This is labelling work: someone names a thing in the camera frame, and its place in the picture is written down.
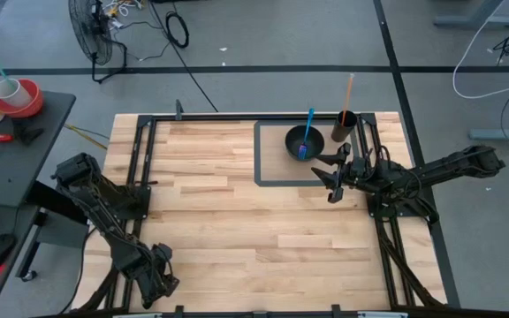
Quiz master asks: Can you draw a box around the black bowl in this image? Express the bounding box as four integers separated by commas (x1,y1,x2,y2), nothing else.
285,125,326,162

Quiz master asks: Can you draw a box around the grey desk foot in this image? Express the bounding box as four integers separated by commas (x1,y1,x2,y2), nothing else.
432,0,509,31
469,115,509,143

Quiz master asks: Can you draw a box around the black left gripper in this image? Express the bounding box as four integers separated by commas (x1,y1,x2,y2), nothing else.
141,241,181,310

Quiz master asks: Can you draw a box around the tan placemat with dark border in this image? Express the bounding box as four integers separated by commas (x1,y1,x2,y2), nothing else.
253,118,365,188

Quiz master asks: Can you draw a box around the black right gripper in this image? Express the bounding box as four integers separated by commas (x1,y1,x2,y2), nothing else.
310,141,369,205

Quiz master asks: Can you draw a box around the white cable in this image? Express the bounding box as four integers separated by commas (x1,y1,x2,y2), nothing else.
452,0,509,101

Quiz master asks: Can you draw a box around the black cylindrical cup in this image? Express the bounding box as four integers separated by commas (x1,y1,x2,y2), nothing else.
330,110,359,143

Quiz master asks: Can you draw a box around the black coiled cable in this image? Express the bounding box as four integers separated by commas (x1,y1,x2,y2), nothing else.
163,10,191,50

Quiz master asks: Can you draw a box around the blue plastic utensil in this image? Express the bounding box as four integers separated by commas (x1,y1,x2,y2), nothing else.
297,108,315,161

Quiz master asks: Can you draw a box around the black metal table frame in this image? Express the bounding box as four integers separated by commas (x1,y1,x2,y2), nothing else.
71,111,461,318

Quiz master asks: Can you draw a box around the orange bowl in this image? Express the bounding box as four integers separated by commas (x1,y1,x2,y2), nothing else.
0,78,45,119

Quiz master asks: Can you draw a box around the yellow cable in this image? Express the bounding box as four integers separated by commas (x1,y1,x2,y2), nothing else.
62,123,110,151

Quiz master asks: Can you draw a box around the white cup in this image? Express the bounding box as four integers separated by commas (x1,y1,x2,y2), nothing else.
0,78,34,110

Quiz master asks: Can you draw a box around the orange straw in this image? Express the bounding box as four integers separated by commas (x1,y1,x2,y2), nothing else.
340,72,355,127

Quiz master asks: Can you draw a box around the small black tool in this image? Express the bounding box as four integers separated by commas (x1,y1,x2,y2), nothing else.
11,119,46,148

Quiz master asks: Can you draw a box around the tangle of coloured cables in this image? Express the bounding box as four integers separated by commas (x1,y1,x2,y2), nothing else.
102,0,149,30

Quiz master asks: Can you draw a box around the long black floor cable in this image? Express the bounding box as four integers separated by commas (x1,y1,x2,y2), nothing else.
148,0,219,113

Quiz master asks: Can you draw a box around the black floor fan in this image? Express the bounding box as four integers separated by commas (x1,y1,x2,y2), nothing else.
67,0,129,85

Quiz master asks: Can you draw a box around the black side desk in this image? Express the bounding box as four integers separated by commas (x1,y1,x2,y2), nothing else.
0,80,78,318

